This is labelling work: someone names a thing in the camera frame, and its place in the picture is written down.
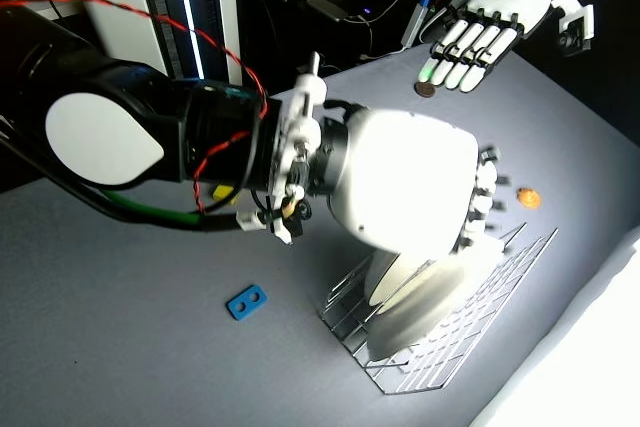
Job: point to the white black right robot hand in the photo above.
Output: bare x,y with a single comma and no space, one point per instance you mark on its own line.
410,177

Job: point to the white ceramic plate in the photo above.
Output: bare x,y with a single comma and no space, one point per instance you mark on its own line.
395,282
415,317

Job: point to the small brown disc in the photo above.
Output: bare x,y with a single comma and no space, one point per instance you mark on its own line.
426,91

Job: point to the grey adapter blue plug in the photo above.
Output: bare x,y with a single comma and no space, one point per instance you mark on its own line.
415,22

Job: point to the small orange toy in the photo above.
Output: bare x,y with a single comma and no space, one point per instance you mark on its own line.
528,199

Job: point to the yellow rectangular block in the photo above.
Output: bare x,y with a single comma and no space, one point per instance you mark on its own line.
222,192

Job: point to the blue block with two holes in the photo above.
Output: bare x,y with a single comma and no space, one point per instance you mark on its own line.
237,312

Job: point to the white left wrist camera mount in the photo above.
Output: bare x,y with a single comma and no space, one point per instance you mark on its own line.
580,27

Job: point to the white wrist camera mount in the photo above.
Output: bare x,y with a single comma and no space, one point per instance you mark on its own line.
300,97
580,27

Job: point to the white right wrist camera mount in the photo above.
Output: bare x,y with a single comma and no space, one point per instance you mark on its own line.
300,97

